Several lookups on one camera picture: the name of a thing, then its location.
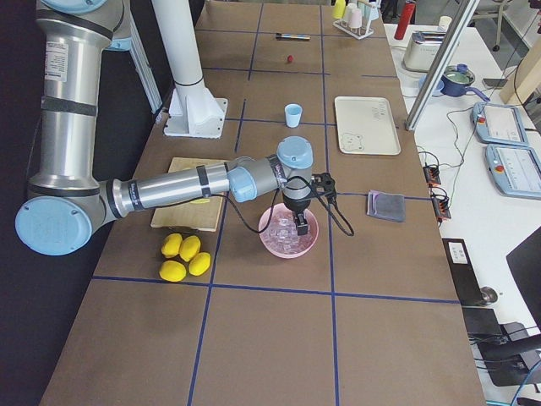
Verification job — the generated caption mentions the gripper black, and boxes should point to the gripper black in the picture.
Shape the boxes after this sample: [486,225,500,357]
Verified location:
[282,195,310,236]

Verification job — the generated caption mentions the light blue cup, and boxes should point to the light blue cup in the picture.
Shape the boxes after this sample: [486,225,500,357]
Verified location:
[284,103,303,128]

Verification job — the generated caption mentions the steel muddler black tip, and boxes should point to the steel muddler black tip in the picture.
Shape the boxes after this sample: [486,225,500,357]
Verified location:
[275,33,311,41]

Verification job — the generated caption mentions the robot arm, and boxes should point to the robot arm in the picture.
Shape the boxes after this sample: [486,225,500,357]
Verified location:
[15,1,313,255]

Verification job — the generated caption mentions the ice cubes in bowl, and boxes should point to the ice cubes in bowl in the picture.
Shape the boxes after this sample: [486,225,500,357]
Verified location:
[261,211,314,255]

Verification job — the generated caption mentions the yellow cup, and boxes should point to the yellow cup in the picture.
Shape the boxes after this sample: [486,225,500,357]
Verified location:
[332,0,347,19]

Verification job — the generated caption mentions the pink cup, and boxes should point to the pink cup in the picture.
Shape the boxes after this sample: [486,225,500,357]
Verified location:
[342,8,363,30]

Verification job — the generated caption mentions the white cup rack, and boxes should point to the white cup rack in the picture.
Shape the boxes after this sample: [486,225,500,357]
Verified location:
[332,0,381,40]

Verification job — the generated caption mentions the pink bowl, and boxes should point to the pink bowl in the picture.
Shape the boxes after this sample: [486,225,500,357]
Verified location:
[259,203,319,259]

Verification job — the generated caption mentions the grey folded cloth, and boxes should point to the grey folded cloth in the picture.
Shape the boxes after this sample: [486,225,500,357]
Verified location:
[367,190,406,222]

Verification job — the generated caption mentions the wooden cutting board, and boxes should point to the wooden cutting board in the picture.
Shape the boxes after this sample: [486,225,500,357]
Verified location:
[150,157,224,232]

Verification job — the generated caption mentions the yellow lemon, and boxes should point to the yellow lemon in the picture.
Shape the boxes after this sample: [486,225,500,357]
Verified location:
[188,252,211,277]
[159,261,187,283]
[178,235,201,262]
[161,233,183,258]

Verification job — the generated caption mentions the cream bear tray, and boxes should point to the cream bear tray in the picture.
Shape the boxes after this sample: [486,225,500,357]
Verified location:
[334,96,401,156]

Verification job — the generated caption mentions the blue bowl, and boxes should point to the blue bowl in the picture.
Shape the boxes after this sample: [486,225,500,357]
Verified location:
[418,75,445,97]

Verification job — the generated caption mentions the blue saucepan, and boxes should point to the blue saucepan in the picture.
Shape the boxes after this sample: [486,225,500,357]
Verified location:
[441,63,489,102]

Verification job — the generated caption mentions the teach pendant tablet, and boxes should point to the teach pendant tablet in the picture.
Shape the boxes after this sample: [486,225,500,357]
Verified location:
[485,144,540,200]
[471,101,529,146]

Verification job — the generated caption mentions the black monitor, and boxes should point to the black monitor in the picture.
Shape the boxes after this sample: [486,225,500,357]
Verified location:
[506,228,541,326]

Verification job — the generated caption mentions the red bottle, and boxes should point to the red bottle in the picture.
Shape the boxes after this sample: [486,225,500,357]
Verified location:
[394,0,416,41]

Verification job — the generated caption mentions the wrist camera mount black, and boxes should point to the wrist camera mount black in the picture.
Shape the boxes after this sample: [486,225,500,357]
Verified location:
[312,173,336,204]

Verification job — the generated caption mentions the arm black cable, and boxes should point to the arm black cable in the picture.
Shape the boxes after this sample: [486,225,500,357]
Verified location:
[223,175,355,237]

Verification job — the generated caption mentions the white pedestal column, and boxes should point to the white pedestal column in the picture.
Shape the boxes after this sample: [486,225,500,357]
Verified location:
[152,0,228,139]

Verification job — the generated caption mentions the aluminium frame post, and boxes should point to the aluminium frame post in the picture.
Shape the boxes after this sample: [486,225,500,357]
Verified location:
[405,0,479,131]

